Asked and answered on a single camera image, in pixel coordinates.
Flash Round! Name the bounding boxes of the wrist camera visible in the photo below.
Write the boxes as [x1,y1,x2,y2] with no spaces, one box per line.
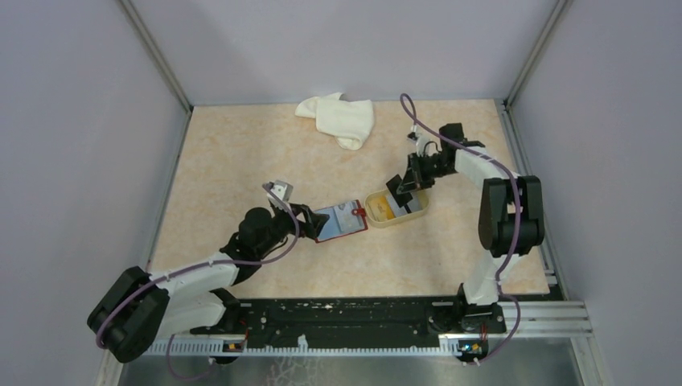
[269,180,294,203]
[407,125,430,156]

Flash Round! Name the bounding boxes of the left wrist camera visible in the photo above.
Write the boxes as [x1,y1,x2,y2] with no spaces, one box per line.
[269,180,294,203]

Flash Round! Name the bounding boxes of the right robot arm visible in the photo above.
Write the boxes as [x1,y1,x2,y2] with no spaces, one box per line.
[387,123,544,331]

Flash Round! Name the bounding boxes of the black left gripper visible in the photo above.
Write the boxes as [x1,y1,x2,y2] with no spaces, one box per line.
[257,199,330,257]

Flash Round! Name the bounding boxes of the red leather card holder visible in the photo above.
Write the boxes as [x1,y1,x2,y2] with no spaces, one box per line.
[314,199,368,243]

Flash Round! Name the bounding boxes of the white folded cloth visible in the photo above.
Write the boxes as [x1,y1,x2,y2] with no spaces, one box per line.
[294,92,376,150]

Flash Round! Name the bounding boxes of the aluminium frame rail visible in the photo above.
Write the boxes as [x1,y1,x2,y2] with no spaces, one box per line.
[109,301,594,359]

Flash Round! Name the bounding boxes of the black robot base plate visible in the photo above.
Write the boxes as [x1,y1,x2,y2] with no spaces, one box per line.
[191,296,507,349]

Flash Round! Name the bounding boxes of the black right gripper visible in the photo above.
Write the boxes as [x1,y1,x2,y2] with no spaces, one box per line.
[397,152,455,195]

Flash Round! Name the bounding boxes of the beige oval tray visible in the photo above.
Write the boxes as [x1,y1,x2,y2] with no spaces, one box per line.
[363,189,429,228]

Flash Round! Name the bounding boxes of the gold VIP card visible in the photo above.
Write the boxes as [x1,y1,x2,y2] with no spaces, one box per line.
[368,195,395,222]

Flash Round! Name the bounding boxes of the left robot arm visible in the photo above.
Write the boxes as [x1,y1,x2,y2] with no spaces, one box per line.
[87,203,330,363]

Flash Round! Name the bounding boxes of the dark grey card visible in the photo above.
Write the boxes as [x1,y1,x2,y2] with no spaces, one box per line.
[385,175,413,207]

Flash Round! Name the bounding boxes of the black striped card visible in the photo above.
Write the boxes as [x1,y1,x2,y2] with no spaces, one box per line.
[388,194,423,217]

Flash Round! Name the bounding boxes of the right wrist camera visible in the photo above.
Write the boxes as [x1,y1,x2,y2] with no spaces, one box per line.
[407,125,430,156]

